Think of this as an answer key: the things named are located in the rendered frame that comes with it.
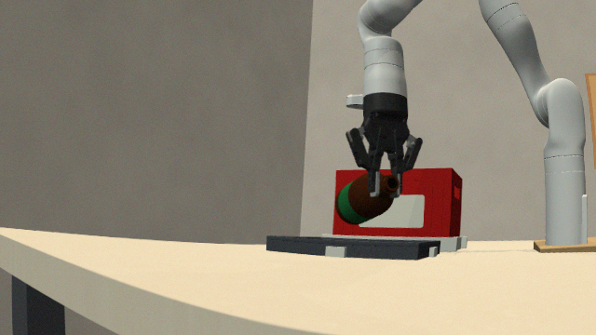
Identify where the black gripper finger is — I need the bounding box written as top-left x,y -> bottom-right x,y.
387,129 -> 423,198
345,127 -> 387,197

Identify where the red crate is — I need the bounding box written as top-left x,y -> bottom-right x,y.
332,167 -> 462,237

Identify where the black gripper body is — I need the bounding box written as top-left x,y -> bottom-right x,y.
361,92 -> 410,154

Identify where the brown bottle with green label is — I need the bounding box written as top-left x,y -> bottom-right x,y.
335,173 -> 400,225

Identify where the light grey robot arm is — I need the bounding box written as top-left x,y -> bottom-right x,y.
345,0 -> 588,246

